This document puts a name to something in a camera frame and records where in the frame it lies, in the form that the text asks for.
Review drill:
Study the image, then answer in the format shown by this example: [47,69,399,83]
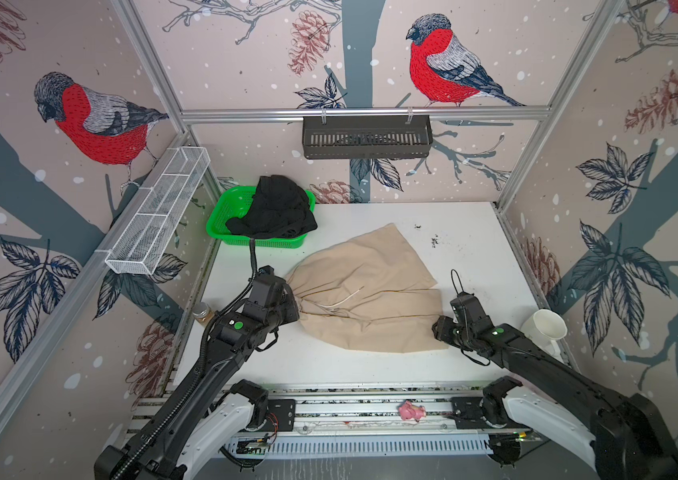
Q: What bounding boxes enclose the beige drawstring shorts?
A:
[286,224,447,354]

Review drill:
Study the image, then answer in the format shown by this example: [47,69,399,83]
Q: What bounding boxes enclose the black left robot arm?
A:
[94,263,299,479]

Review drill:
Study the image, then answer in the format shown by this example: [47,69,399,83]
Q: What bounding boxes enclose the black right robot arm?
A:
[432,292,678,479]

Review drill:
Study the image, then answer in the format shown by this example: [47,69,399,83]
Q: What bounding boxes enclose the black shorts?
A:
[226,175,318,240]

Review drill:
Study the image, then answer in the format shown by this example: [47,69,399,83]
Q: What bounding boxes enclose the small glass jar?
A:
[192,301,213,326]

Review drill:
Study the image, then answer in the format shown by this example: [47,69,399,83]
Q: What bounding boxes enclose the white mug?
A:
[520,309,568,361]

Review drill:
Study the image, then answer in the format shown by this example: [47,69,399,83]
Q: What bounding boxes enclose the pink toy figure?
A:
[397,400,427,423]

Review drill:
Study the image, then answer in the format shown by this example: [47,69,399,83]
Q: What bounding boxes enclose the green plastic perforated basket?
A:
[206,186,307,249]

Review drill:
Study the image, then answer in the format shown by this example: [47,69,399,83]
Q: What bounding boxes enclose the black hanging slotted basket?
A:
[302,115,433,160]

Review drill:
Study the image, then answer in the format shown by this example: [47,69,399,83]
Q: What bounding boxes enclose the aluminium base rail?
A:
[128,381,610,460]

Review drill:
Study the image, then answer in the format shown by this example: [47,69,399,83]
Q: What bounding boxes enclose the white wire mesh shelf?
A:
[105,146,210,275]

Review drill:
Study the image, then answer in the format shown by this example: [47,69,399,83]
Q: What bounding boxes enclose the horizontal aluminium rail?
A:
[180,106,551,125]

